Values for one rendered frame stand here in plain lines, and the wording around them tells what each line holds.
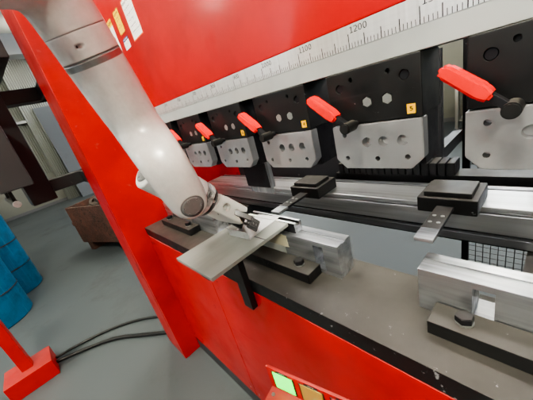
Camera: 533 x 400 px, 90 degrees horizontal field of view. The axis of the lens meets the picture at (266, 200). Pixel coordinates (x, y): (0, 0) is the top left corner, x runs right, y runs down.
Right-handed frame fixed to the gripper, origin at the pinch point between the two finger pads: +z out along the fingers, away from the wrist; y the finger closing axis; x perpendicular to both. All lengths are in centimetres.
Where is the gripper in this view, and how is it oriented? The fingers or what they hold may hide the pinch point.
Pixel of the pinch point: (246, 223)
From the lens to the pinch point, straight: 76.4
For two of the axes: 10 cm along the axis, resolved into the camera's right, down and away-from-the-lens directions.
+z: 5.9, 4.1, 6.9
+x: -3.1, 9.1, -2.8
